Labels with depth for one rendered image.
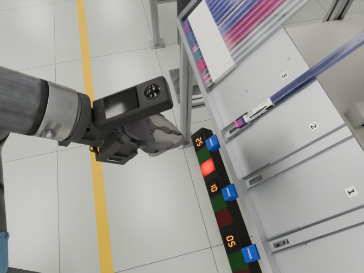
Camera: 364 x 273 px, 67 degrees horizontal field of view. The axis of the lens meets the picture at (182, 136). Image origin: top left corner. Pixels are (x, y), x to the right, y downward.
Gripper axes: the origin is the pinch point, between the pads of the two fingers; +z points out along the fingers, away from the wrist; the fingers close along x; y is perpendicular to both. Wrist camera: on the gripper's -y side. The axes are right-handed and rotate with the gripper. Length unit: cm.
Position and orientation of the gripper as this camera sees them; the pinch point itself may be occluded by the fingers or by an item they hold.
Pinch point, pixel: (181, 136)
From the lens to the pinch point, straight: 51.1
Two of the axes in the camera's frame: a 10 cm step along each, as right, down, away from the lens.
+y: -6.6, 5.2, 5.4
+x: 2.4, 8.3, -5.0
